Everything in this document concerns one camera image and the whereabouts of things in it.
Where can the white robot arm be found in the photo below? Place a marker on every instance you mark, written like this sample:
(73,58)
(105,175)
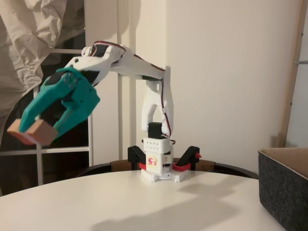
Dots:
(154,103)

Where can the black clamp with red lever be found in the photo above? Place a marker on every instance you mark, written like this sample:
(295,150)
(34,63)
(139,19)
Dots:
(188,156)

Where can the light brown wooden block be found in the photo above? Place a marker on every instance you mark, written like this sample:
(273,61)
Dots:
(41,132)

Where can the wooden framed frosted panel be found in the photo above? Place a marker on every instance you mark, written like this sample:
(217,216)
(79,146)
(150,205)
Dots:
(291,84)

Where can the beige crumpled curtain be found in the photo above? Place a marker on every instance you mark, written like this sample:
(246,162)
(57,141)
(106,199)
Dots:
(24,36)

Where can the white glazed door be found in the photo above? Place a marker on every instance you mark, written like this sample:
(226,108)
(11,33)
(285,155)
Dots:
(103,29)

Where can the grey felt box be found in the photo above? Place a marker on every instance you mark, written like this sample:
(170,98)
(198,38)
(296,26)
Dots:
(281,192)

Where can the black clamp with red pad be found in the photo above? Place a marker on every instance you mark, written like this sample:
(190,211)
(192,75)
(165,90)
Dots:
(132,154)

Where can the dark brown chair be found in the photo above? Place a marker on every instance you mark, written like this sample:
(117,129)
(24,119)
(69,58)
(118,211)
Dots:
(207,164)

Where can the metal rod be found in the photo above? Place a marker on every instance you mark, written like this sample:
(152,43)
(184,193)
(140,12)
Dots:
(303,62)

